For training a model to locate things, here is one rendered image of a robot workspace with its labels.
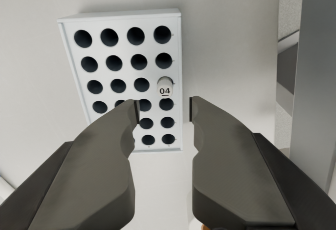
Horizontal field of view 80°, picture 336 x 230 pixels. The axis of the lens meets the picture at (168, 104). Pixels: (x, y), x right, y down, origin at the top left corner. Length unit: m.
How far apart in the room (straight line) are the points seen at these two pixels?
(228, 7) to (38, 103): 0.21
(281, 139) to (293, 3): 0.75
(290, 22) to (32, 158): 1.04
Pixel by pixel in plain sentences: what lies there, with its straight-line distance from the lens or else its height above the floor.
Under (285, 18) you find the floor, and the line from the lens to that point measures 1.08.
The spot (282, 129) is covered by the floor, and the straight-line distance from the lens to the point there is 1.36.
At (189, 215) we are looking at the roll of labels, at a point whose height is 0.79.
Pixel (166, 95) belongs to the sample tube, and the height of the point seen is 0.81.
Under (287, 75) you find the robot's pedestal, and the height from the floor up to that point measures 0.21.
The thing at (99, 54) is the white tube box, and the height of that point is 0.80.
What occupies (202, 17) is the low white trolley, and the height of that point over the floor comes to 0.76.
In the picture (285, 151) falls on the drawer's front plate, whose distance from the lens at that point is 0.19.
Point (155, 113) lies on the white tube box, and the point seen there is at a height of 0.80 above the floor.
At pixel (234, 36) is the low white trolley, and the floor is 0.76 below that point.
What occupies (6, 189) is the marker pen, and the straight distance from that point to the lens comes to 0.35.
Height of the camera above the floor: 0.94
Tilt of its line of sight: 61 degrees down
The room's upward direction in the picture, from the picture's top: 179 degrees clockwise
